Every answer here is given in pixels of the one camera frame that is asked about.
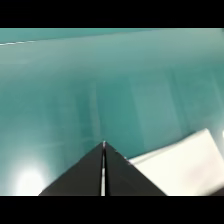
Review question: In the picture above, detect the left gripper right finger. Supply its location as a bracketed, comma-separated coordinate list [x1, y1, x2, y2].
[104, 141, 167, 197]

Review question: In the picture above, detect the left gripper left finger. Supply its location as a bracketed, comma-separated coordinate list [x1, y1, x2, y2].
[38, 141, 104, 197]

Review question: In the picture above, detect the white garment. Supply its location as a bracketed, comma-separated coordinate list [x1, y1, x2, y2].
[100, 128, 224, 197]

